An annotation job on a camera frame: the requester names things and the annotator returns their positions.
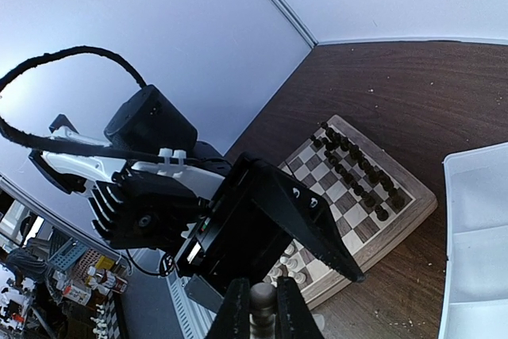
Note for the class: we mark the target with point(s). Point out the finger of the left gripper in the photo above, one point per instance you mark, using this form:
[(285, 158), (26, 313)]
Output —
[(306, 217)]

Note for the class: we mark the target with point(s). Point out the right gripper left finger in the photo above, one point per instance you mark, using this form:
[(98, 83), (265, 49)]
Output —
[(232, 320)]

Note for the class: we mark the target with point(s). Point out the dark knight right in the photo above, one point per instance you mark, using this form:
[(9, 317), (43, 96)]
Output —
[(389, 187)]

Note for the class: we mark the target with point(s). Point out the dark bishop right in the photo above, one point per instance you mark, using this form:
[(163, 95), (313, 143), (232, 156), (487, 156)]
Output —
[(373, 175)]

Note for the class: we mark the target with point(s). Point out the white plastic tray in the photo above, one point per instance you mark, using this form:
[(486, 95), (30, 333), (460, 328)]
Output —
[(475, 294)]

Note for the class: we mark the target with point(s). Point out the white chess piece tall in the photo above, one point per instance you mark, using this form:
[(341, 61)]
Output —
[(275, 273)]

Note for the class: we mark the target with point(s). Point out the dark pawn eight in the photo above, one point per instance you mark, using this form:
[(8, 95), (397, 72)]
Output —
[(381, 214)]

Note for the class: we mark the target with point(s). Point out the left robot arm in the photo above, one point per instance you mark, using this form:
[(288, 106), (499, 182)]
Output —
[(152, 183)]

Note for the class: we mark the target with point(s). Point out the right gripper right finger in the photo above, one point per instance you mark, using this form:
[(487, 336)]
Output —
[(294, 319)]

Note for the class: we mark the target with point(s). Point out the white chess piece short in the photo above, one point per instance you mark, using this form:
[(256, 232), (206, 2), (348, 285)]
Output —
[(289, 263)]

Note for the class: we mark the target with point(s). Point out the dark king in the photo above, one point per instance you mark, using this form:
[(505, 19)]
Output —
[(364, 163)]

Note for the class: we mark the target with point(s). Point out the dark pawn five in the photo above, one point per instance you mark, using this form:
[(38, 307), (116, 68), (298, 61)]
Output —
[(351, 182)]

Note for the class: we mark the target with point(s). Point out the dark knight left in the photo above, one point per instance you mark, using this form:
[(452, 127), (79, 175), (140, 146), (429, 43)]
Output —
[(331, 134)]

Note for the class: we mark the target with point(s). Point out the dark pawn three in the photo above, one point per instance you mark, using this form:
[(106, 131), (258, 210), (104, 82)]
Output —
[(334, 160)]

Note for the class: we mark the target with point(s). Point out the dark pawn four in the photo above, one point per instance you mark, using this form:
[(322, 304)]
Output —
[(341, 170)]

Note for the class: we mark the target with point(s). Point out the dark bishop left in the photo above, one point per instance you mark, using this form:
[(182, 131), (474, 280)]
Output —
[(343, 141)]

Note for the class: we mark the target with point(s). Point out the dark rook right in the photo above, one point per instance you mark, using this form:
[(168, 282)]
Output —
[(398, 202)]

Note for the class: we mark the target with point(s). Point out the wooden chess board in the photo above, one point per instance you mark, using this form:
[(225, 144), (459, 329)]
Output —
[(366, 238)]

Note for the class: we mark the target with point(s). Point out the dark pawn six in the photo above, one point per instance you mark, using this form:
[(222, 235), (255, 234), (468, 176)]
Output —
[(362, 193)]

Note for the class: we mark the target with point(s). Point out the background clutter shelf items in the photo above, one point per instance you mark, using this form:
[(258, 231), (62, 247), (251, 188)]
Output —
[(63, 305)]

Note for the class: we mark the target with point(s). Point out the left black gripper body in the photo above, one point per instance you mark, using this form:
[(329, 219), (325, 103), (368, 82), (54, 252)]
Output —
[(237, 239)]

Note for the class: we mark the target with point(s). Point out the dark pawn seven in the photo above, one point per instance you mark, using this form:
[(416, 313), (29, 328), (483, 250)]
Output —
[(370, 201)]

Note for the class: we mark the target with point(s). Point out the dark queen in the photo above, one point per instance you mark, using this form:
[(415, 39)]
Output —
[(354, 151)]

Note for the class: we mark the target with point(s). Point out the white pawn second row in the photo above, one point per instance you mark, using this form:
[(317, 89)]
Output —
[(290, 250)]

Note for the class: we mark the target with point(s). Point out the dark knight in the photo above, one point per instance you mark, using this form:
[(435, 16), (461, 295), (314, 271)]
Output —
[(389, 187), (331, 134)]

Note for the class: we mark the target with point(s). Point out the dark bishop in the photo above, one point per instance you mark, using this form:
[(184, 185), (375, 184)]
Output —
[(373, 175), (343, 141)]

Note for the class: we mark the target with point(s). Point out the front aluminium rail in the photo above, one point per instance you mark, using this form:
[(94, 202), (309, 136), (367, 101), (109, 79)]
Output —
[(194, 320)]

